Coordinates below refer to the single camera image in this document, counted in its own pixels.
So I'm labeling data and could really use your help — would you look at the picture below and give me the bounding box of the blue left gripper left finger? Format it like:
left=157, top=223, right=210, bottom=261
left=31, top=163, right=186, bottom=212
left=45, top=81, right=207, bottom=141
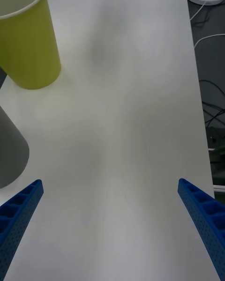
left=0, top=179, right=45, bottom=281

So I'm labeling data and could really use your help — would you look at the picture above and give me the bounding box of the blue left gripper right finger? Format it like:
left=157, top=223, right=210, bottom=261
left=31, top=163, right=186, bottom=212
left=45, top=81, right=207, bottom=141
left=177, top=178, right=225, bottom=281

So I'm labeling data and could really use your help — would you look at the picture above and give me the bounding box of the grey plastic bin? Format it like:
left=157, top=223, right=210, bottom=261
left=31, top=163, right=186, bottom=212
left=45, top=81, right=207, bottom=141
left=0, top=65, right=30, bottom=189

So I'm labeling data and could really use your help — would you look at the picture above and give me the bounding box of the yellow-green plastic bin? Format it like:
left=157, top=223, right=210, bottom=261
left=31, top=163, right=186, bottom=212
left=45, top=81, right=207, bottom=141
left=0, top=0, right=62, bottom=90

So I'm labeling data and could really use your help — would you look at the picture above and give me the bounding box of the black cable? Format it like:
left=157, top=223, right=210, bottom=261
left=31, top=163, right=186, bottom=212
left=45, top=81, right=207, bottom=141
left=199, top=79, right=225, bottom=99

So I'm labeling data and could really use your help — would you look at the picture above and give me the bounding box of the white cable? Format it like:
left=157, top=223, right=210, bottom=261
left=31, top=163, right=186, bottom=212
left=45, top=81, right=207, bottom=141
left=193, top=33, right=225, bottom=49
left=189, top=1, right=207, bottom=21

